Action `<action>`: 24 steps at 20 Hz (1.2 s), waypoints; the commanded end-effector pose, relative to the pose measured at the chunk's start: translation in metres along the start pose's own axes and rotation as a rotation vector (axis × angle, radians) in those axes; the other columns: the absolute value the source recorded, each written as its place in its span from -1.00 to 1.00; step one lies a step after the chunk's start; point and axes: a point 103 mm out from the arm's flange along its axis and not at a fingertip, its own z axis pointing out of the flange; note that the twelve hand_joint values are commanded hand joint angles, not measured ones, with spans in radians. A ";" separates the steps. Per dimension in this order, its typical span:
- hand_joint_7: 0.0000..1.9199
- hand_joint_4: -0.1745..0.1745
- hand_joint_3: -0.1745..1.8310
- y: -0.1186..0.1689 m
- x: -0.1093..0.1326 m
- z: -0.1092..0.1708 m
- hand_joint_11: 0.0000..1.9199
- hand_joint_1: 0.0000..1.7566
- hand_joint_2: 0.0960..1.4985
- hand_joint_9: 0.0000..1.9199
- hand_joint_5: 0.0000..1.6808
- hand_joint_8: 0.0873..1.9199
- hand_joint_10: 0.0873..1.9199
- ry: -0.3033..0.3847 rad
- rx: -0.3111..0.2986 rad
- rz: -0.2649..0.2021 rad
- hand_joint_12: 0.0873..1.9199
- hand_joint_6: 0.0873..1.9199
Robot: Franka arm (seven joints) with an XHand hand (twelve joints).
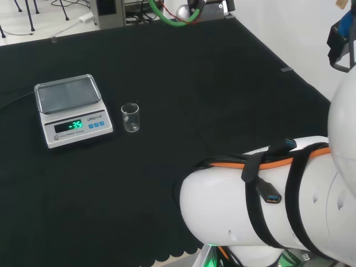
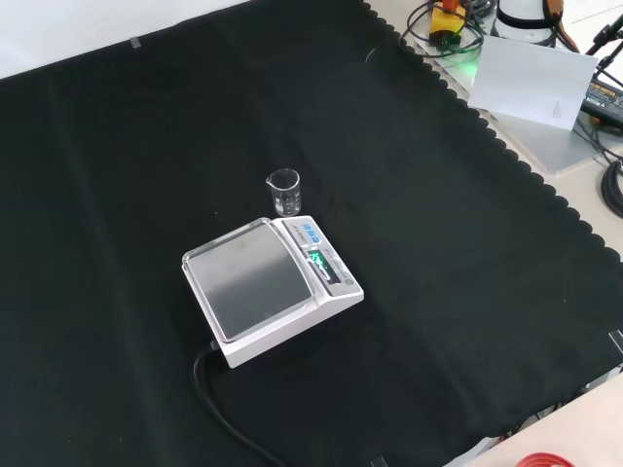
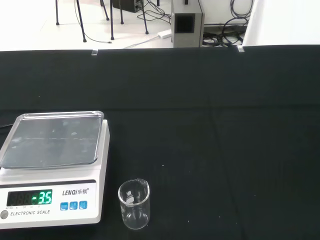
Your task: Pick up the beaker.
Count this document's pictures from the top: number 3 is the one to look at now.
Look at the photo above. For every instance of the pale board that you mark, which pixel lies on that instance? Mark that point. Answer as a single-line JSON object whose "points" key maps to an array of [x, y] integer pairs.
{"points": [[282, 22]]}

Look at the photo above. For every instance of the black bench cloth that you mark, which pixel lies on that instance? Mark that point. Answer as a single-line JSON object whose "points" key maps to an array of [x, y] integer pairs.
{"points": [[200, 150]]}

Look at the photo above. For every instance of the clear cloth clip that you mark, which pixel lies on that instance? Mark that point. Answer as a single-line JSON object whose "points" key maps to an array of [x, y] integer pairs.
{"points": [[240, 49], [94, 52]]}

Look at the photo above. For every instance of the black tripod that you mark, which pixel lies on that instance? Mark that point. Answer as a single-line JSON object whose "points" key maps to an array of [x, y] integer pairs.
{"points": [[112, 25], [80, 22]]}

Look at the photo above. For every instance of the grey metal box unit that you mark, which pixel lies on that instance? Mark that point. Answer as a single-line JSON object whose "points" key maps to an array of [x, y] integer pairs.
{"points": [[180, 37]]}

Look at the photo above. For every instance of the white electronic balance steel pan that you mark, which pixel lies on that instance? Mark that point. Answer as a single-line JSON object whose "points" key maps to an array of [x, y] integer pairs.
{"points": [[75, 175]]}

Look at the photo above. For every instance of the white power strip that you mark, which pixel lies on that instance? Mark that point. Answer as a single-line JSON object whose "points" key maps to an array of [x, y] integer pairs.
{"points": [[165, 34]]}

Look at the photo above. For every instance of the black equipment case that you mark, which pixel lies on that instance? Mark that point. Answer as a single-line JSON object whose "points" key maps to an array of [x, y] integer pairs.
{"points": [[125, 6]]}

